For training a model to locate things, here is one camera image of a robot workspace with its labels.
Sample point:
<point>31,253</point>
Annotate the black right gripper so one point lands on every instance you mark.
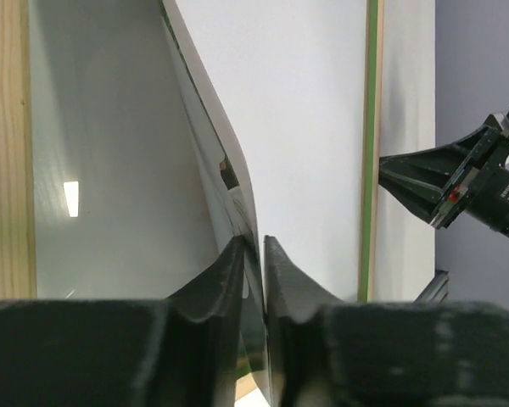
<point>473,168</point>

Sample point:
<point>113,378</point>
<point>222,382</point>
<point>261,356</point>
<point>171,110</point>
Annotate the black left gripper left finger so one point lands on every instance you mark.
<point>175,351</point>

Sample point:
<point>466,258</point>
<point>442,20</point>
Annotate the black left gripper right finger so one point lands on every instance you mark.
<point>324,351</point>

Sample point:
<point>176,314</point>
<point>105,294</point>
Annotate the green wooden photo frame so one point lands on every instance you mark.
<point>114,116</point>

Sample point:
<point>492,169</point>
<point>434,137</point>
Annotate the right aluminium side rail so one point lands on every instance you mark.
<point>437,289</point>

